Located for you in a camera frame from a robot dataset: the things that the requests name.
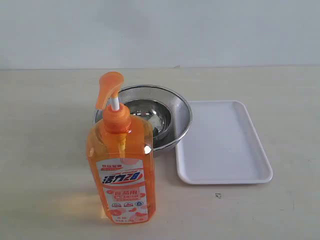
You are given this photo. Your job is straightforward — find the orange dish soap pump bottle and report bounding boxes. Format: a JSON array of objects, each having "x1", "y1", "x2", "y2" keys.
[{"x1": 86, "y1": 71, "x2": 156, "y2": 224}]

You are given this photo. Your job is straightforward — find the steel mesh colander basin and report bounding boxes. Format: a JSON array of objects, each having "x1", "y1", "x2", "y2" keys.
[{"x1": 85, "y1": 85, "x2": 192, "y2": 165}]

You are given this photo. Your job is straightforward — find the white rectangular plastic tray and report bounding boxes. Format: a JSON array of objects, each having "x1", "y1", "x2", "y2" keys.
[{"x1": 175, "y1": 100, "x2": 273, "y2": 185}]

